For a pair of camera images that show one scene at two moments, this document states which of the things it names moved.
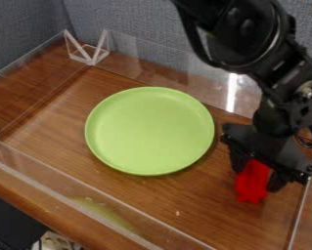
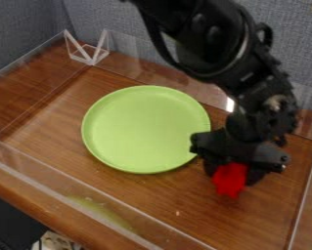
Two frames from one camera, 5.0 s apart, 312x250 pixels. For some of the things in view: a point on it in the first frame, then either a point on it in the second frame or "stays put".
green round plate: (148, 131) stays put
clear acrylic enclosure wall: (105, 158) stays put
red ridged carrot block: (252, 182) → (229, 177)
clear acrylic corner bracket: (87, 54) stays put
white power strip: (53, 241) stays put
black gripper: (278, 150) → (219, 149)
